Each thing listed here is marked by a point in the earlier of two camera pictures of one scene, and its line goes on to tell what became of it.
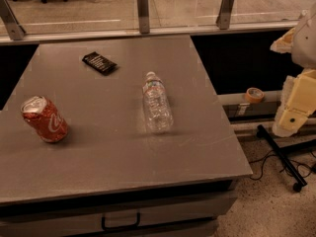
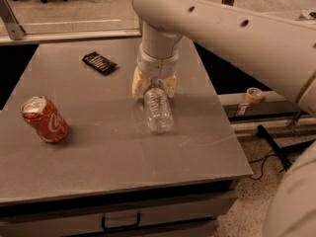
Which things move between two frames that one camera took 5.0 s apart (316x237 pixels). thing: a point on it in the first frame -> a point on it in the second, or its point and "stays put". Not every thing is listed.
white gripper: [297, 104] -> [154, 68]
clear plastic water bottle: [158, 113] stays put
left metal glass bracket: [10, 21] stays put
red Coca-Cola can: [47, 122] stays put
